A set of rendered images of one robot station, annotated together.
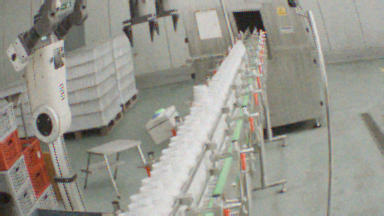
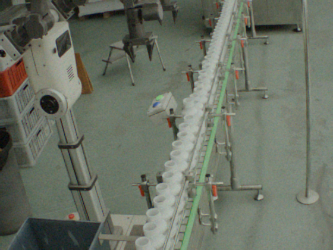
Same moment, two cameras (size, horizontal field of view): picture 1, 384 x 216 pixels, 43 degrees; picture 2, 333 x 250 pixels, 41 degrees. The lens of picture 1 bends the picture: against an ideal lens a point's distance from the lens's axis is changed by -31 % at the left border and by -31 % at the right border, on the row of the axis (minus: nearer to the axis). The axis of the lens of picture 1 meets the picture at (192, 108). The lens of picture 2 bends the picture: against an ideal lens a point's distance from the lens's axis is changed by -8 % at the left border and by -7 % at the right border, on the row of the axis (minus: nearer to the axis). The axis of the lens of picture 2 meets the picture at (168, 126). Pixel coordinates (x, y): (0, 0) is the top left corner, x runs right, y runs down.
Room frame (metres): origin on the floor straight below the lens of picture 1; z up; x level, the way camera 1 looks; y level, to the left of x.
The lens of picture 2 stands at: (0.39, -0.15, 1.94)
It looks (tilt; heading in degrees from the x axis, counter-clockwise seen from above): 28 degrees down; 7
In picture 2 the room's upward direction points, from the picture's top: 10 degrees counter-clockwise
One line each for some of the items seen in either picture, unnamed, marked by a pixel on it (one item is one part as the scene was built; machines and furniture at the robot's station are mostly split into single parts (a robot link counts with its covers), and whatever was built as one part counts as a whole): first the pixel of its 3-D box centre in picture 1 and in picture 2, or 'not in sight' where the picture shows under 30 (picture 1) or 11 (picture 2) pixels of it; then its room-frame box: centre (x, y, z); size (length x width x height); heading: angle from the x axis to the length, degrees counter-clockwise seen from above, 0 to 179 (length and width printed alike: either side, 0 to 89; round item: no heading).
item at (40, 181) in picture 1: (26, 180); not in sight; (4.54, 1.63, 0.33); 0.61 x 0.41 x 0.22; 174
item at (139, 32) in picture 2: (138, 11); (137, 31); (1.98, 0.11, 1.47); 0.10 x 0.07 x 0.07; 83
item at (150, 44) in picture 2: (146, 29); (145, 49); (1.98, 0.09, 1.40); 0.07 x 0.07 x 0.09; 83
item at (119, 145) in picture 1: (110, 167); (130, 56); (5.34, 0.79, 0.21); 0.61 x 0.47 x 0.41; 44
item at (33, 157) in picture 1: (20, 157); not in sight; (4.55, 1.63, 0.55); 0.61 x 0.41 x 0.22; 174
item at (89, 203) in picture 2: not in sight; (91, 210); (2.28, 0.57, 0.48); 0.13 x 0.13 x 0.40; 81
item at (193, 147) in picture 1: (191, 165); (172, 196); (1.53, 0.03, 1.08); 0.06 x 0.06 x 0.17
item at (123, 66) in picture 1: (99, 75); not in sight; (10.32, 1.38, 0.59); 1.25 x 1.03 x 1.17; 172
